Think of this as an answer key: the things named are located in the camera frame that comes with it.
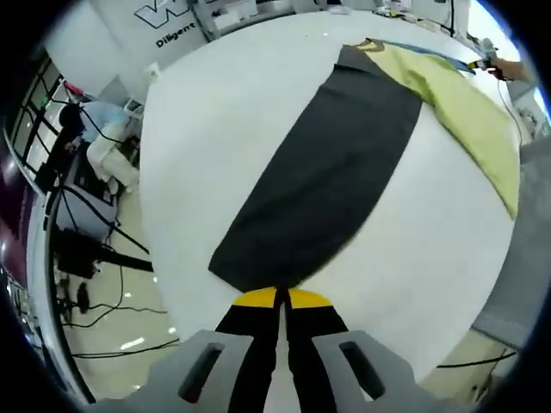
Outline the black floor stand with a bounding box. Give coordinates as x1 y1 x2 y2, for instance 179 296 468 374
53 184 155 279

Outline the grey metal storage shelf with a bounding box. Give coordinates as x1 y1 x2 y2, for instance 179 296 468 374
189 0 328 43

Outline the person's right hand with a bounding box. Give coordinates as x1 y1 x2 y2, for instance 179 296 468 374
488 61 512 82

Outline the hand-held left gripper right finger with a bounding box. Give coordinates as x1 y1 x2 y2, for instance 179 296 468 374
286 287 418 405

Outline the yellow grey blue garment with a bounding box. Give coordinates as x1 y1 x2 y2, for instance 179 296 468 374
208 37 521 292

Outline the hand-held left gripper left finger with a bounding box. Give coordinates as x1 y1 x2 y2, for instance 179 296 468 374
147 287 282 405

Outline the black tripod stand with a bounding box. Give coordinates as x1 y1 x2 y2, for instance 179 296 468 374
443 0 460 38

